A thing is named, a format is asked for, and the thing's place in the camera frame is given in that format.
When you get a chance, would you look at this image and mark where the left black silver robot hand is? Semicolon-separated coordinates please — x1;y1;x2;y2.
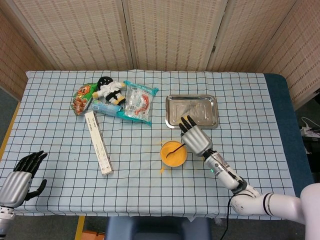
0;150;48;209

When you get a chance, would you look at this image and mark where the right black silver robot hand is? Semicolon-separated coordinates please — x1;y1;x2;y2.
178;114;214;158

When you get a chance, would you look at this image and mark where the black spoon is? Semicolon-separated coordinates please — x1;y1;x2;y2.
166;142;186;158

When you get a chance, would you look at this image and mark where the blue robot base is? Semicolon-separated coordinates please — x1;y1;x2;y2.
104;216;212;240

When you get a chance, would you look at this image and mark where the off-white bowl of orange powder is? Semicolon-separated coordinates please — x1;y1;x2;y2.
159;140;189;169

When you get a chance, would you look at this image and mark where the stainless steel tray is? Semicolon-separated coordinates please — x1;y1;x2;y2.
165;94;220;130

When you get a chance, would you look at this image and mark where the clear teal shrimp snack bag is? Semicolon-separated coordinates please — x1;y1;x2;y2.
116;79;160;127

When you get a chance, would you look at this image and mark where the blue checkered tablecloth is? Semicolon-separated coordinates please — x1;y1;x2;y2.
0;69;296;221

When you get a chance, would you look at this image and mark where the orange box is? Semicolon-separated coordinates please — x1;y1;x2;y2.
81;229;106;240

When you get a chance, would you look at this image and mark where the long white carton box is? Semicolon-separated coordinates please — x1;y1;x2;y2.
84;111;115;176

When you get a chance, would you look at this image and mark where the light blue tube package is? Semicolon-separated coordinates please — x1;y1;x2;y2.
90;99;124;117

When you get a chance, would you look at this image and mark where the black white plush doll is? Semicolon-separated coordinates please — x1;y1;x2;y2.
91;76;127;105

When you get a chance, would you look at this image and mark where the green snack bag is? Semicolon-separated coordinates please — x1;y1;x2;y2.
70;82;99;116

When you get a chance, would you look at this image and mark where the beige woven folding screen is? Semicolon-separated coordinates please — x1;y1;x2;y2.
0;0;320;111

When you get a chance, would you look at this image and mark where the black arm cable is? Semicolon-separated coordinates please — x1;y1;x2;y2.
221;194;235;240

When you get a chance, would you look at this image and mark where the white cables bundle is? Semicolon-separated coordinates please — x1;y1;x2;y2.
299;116;320;138

